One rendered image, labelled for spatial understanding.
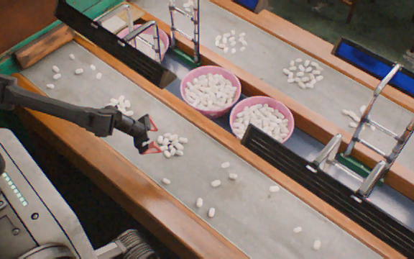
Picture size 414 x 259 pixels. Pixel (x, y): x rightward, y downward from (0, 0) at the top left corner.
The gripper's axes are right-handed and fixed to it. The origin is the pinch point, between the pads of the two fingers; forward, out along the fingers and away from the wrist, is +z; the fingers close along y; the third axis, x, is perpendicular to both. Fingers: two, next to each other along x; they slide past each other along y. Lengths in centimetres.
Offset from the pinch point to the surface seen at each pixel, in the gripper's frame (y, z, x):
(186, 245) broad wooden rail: 35.2, 14.1, -6.5
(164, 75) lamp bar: -13.3, -10.5, 16.3
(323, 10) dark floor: -167, 165, 57
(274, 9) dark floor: -176, 140, 27
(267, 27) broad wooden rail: -69, 52, 40
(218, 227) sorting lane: 29.9, 23.8, 1.9
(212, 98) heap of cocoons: -30.2, 30.2, 10.2
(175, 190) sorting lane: 11.8, 15.5, -8.0
